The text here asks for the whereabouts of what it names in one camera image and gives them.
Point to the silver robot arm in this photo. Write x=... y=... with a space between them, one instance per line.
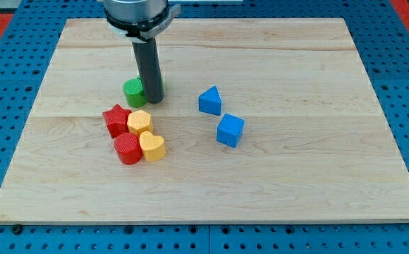
x=140 y=21

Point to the light wooden board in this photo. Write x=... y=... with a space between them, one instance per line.
x=316 y=147

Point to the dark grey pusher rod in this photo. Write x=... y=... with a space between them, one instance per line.
x=147 y=59

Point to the yellow hexagon block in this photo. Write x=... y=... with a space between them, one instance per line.
x=139 y=121

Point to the blue cube block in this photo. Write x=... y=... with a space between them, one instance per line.
x=230 y=130

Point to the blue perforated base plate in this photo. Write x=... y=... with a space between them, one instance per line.
x=26 y=48

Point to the blue triangle block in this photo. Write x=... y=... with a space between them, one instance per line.
x=210 y=101

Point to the green circle block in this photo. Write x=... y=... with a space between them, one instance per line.
x=134 y=93

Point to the yellow heart block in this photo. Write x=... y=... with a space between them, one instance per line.
x=153 y=146

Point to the red star block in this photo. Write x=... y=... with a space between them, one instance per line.
x=116 y=120

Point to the red circle block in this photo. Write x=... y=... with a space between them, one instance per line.
x=128 y=148

